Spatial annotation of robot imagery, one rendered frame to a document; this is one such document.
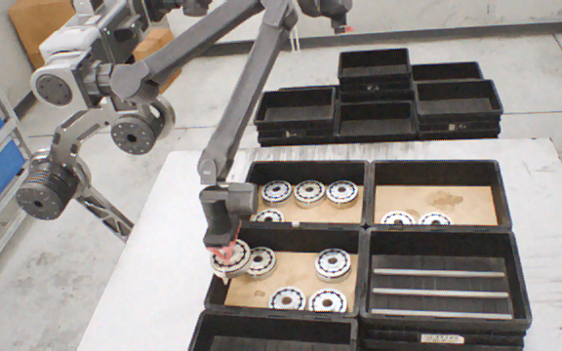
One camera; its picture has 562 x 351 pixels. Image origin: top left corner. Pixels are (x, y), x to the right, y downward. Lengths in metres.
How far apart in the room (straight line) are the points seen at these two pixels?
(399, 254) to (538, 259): 0.46
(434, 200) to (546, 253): 0.38
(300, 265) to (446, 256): 0.42
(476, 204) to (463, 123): 0.92
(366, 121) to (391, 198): 1.19
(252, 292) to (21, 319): 1.73
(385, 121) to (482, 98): 0.51
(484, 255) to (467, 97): 1.41
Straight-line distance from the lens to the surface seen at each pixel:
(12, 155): 3.37
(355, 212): 1.63
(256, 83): 1.12
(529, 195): 1.93
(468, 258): 1.52
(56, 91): 1.33
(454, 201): 1.67
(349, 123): 2.81
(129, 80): 1.21
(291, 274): 1.49
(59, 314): 2.87
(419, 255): 1.51
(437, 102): 2.76
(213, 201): 1.12
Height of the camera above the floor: 1.97
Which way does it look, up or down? 40 degrees down
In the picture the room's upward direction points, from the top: 11 degrees counter-clockwise
